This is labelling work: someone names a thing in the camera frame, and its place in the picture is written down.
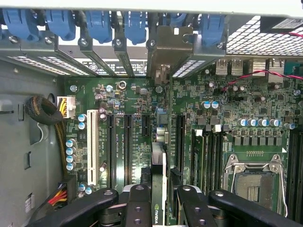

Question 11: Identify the yellow and black wire bundle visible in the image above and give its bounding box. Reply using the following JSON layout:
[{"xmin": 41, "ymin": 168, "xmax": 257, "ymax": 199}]
[{"xmin": 53, "ymin": 118, "xmax": 69, "ymax": 177}]

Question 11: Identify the perforated metal slot cover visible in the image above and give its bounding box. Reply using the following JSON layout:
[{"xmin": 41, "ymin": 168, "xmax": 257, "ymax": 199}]
[{"xmin": 172, "ymin": 60, "xmax": 206, "ymax": 79}]

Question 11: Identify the black RAM slot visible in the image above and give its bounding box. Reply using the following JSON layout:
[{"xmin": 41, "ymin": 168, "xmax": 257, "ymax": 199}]
[
  {"xmin": 205, "ymin": 130, "xmax": 215, "ymax": 193},
  {"xmin": 214, "ymin": 130, "xmax": 224, "ymax": 191},
  {"xmin": 287, "ymin": 132, "xmax": 303, "ymax": 222}
]

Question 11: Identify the open black PC case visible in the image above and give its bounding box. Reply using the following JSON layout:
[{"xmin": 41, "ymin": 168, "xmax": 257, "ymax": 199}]
[{"xmin": 0, "ymin": 0, "xmax": 303, "ymax": 227}]

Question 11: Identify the long black expansion slot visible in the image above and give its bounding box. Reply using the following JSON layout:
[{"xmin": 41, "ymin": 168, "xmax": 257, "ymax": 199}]
[
  {"xmin": 175, "ymin": 114, "xmax": 186, "ymax": 171},
  {"xmin": 106, "ymin": 113, "xmax": 117, "ymax": 190},
  {"xmin": 123, "ymin": 113, "xmax": 134, "ymax": 187}
]

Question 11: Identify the white power connector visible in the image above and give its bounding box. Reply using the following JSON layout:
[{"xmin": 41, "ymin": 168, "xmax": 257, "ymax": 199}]
[{"xmin": 56, "ymin": 94, "xmax": 77, "ymax": 119}]

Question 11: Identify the black braided cable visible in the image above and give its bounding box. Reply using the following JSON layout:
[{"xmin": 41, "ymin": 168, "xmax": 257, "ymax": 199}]
[{"xmin": 24, "ymin": 95, "xmax": 65, "ymax": 126}]

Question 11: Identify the CPU socket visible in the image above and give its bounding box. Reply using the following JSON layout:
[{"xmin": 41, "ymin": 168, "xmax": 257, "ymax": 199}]
[{"xmin": 223, "ymin": 153, "xmax": 289, "ymax": 218}]

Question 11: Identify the red and yellow wire bundle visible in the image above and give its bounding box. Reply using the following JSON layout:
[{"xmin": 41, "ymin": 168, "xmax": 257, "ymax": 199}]
[{"xmin": 46, "ymin": 186, "xmax": 68, "ymax": 208}]

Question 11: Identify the metal locking lever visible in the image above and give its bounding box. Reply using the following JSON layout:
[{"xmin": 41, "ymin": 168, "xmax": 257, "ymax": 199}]
[{"xmin": 272, "ymin": 155, "xmax": 289, "ymax": 218}]

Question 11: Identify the silver USB port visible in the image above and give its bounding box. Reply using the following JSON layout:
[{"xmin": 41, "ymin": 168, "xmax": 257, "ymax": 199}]
[
  {"xmin": 215, "ymin": 59, "xmax": 228, "ymax": 76},
  {"xmin": 231, "ymin": 59, "xmax": 244, "ymax": 76}
]

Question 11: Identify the red and black twisted wire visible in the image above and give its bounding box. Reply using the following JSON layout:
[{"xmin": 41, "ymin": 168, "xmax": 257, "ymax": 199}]
[{"xmin": 221, "ymin": 69, "xmax": 303, "ymax": 93}]

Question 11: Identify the green motherboard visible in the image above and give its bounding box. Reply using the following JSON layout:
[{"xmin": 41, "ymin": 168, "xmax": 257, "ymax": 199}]
[{"xmin": 63, "ymin": 59, "xmax": 303, "ymax": 227}]

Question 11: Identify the blue card retention clip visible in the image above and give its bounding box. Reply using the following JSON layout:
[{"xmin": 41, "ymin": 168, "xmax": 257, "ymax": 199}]
[
  {"xmin": 124, "ymin": 11, "xmax": 147, "ymax": 45},
  {"xmin": 45, "ymin": 9, "xmax": 76, "ymax": 41},
  {"xmin": 85, "ymin": 10, "xmax": 113, "ymax": 44},
  {"xmin": 201, "ymin": 14, "xmax": 225, "ymax": 47},
  {"xmin": 169, "ymin": 13, "xmax": 187, "ymax": 28},
  {"xmin": 2, "ymin": 9, "xmax": 40, "ymax": 42}
]

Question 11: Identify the white expansion slot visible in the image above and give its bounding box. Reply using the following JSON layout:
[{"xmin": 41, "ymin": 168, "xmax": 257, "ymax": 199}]
[{"xmin": 86, "ymin": 109, "xmax": 99, "ymax": 186}]

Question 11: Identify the short black expansion slot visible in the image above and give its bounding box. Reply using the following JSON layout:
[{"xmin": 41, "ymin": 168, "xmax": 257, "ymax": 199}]
[{"xmin": 141, "ymin": 115, "xmax": 150, "ymax": 136}]

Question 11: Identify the black power connector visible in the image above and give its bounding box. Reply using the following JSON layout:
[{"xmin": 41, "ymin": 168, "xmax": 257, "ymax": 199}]
[{"xmin": 56, "ymin": 174, "xmax": 78, "ymax": 204}]

